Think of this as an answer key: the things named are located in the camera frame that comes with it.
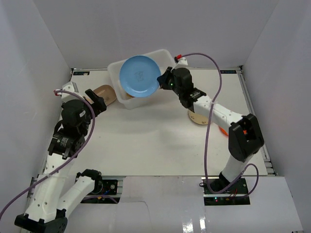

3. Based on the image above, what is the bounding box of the brown square plate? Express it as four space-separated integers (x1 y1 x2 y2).
93 84 117 106

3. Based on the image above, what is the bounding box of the blue round plate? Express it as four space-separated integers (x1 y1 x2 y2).
119 55 161 98

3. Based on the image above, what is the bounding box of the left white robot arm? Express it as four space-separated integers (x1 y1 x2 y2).
14 89 106 233

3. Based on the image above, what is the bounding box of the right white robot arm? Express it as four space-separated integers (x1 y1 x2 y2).
157 67 264 194

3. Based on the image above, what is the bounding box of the white plastic bin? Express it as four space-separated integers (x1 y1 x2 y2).
107 49 175 110

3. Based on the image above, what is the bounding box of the small floral cream plate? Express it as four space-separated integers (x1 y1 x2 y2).
188 110 208 125

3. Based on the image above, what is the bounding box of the orange round plate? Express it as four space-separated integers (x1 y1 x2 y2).
219 127 228 137

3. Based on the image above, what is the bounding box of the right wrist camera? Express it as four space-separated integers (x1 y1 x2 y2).
173 54 188 69

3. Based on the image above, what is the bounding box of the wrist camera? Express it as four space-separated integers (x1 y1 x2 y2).
173 54 188 69
55 82 82 102

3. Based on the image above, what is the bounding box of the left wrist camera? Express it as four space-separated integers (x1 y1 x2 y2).
55 82 82 102

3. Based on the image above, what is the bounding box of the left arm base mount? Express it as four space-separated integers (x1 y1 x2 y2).
81 180 120 204

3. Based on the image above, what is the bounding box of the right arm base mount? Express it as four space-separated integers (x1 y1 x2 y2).
198 177 251 206

